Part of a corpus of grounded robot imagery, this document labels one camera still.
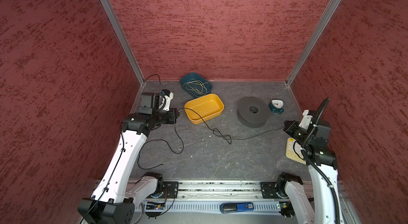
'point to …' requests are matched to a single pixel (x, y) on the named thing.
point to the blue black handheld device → (236, 207)
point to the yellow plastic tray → (209, 106)
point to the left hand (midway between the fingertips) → (178, 117)
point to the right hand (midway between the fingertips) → (282, 123)
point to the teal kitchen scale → (276, 106)
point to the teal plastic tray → (194, 76)
